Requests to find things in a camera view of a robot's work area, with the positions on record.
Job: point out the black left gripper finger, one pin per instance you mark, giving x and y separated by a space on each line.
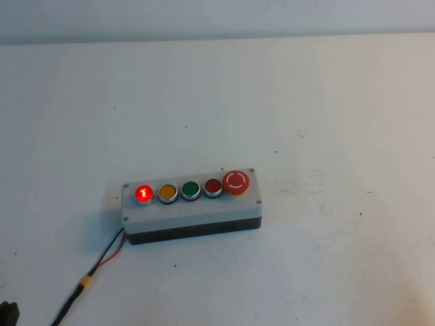
3 314
13 314

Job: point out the dark red push button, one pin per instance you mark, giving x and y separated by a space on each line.
212 186

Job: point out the green push button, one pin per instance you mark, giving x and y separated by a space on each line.
190 189

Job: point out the grey and black control box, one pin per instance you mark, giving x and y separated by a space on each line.
190 212

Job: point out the red emergency stop mushroom button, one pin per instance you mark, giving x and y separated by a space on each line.
236 181

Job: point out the red illuminated push button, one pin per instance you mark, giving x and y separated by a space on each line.
144 194

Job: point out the yellow push button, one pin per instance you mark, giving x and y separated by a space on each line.
168 192

